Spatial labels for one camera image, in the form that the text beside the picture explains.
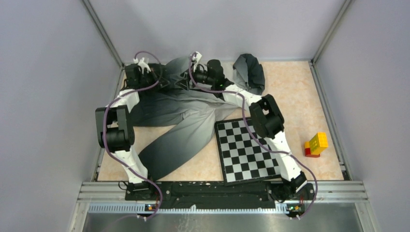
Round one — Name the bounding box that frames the red toy brick block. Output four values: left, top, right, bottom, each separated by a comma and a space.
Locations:
304, 141, 321, 159

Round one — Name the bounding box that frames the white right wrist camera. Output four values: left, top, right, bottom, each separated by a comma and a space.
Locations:
191, 51, 202, 64

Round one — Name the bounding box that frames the black white checkerboard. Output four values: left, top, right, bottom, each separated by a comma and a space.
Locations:
214, 117, 280, 186

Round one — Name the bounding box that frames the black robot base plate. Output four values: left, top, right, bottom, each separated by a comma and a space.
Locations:
125, 181, 314, 209

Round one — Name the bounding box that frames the yellow toy brick block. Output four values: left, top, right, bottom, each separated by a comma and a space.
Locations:
308, 132, 329, 156

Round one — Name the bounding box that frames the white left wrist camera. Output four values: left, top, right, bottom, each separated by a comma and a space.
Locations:
133, 57, 151, 73

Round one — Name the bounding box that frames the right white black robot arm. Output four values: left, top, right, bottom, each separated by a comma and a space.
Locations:
182, 53, 308, 203

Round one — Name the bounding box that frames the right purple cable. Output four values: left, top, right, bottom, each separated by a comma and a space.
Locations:
188, 53, 318, 220

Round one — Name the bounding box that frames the grey gradient zip jacket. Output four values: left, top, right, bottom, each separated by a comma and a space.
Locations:
130, 53, 266, 182

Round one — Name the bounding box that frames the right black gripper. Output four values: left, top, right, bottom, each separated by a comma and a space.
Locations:
174, 64, 214, 92

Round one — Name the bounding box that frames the purple cable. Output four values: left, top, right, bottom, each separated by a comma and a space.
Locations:
102, 50, 163, 221
188, 53, 318, 220

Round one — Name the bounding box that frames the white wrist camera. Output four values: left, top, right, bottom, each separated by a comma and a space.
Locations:
191, 51, 202, 64
133, 57, 151, 73

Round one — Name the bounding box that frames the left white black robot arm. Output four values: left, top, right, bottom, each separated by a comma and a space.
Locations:
95, 63, 168, 201

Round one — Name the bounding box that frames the aluminium frame rail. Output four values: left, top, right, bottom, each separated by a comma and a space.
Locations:
77, 181, 368, 215

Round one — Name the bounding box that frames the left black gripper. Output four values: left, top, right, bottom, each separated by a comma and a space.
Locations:
138, 67, 170, 92

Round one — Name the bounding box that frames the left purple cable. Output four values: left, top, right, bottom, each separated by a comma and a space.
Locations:
102, 50, 163, 221

